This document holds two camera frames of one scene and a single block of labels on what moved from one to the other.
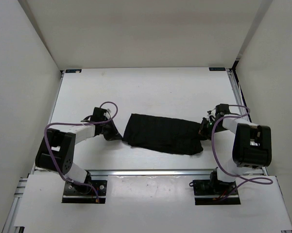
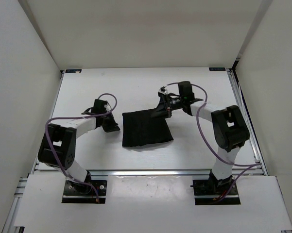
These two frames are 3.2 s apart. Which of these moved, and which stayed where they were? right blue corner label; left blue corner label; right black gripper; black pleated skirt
Moved: right black gripper; black pleated skirt
Stayed: right blue corner label; left blue corner label
